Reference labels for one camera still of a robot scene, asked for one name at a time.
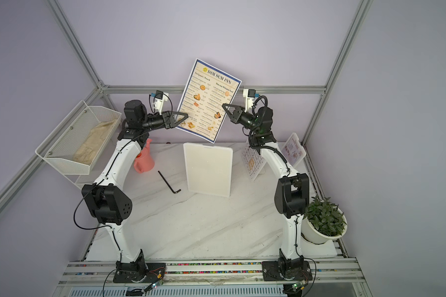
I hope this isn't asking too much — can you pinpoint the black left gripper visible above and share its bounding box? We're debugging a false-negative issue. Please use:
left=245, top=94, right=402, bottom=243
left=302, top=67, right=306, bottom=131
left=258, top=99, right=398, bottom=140
left=141, top=111, right=188, bottom=133

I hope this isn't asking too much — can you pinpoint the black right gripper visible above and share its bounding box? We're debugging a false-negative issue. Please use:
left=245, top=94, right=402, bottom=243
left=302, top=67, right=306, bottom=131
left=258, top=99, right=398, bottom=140
left=223, top=104, right=260, bottom=136

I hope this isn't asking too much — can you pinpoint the large dim sum menu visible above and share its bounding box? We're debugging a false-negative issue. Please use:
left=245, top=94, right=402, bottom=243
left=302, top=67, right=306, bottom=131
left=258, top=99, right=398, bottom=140
left=178, top=59, right=242, bottom=143

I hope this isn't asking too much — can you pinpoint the dotted table price menu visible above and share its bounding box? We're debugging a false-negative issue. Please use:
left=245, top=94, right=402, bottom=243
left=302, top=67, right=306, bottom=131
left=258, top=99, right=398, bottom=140
left=241, top=146, right=265, bottom=179

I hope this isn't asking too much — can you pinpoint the large white board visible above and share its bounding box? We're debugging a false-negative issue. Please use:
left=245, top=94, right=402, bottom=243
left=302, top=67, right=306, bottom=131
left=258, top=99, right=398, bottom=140
left=240, top=144, right=268, bottom=183
left=183, top=142, right=234, bottom=198

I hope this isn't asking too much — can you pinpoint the large white board front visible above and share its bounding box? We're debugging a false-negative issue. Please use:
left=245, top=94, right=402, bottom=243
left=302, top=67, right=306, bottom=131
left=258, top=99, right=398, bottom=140
left=240, top=144, right=268, bottom=183

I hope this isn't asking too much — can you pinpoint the small special menu flyer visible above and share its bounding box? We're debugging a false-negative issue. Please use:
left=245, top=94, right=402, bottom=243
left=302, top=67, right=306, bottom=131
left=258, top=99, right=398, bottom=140
left=282, top=135, right=305, bottom=166

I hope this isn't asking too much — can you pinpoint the narrow white rack box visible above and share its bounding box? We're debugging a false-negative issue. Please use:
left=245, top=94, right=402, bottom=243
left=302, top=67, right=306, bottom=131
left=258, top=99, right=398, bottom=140
left=280, top=132, right=307, bottom=168

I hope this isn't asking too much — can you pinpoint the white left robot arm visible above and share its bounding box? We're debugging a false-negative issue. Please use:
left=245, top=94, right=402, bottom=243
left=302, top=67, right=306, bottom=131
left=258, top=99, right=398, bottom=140
left=81, top=100, right=188, bottom=264

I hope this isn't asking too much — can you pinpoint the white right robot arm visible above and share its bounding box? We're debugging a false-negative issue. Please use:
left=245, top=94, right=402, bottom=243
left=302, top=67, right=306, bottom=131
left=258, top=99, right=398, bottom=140
left=222, top=95, right=310, bottom=262

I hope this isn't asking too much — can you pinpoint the pink plastic cup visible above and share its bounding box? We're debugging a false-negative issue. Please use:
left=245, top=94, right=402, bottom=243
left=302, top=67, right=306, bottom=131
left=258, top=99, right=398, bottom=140
left=134, top=139, right=155, bottom=174

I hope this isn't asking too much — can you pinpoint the black allen key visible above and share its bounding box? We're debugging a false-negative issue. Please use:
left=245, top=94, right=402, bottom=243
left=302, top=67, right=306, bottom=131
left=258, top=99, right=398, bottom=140
left=157, top=170, right=181, bottom=194

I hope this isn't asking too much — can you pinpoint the beige cloth in shelf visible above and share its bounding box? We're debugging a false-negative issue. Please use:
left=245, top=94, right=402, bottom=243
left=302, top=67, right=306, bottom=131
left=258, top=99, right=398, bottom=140
left=73, top=120, right=116, bottom=165

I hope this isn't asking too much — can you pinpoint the upper white mesh shelf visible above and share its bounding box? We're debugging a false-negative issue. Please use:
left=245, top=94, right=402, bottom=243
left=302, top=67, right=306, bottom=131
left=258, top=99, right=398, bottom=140
left=35, top=101, right=121, bottom=175

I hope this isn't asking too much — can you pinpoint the potted green plant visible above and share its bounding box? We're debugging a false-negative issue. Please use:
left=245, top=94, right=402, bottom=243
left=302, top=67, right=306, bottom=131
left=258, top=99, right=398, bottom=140
left=301, top=195, right=348, bottom=245

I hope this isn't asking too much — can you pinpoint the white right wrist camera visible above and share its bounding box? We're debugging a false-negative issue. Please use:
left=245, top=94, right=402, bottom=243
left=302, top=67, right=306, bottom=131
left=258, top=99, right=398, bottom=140
left=243, top=89, right=259, bottom=112

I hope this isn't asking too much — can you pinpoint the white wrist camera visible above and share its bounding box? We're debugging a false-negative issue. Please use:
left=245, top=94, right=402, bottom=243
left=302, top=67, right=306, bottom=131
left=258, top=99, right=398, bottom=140
left=243, top=89, right=259, bottom=112
left=149, top=90, right=170, bottom=115

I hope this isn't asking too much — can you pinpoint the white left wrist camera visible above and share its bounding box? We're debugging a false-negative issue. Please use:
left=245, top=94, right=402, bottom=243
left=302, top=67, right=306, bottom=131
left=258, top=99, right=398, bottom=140
left=149, top=90, right=170, bottom=115

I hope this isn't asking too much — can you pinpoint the white wire wall basket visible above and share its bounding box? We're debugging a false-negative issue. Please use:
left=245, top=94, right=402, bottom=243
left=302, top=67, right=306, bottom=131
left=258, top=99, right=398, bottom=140
left=181, top=80, right=243, bottom=122

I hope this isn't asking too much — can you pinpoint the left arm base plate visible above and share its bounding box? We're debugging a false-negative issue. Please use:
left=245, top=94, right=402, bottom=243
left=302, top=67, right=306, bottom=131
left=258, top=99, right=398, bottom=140
left=113, top=262, right=166, bottom=283

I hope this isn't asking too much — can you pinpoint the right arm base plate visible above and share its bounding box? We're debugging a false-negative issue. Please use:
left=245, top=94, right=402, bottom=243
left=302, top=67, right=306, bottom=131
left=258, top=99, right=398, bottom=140
left=261, top=260, right=313, bottom=282

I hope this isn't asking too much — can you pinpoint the aluminium front rail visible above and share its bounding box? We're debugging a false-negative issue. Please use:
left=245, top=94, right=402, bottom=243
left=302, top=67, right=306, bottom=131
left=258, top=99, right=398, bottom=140
left=58, top=258, right=366, bottom=287

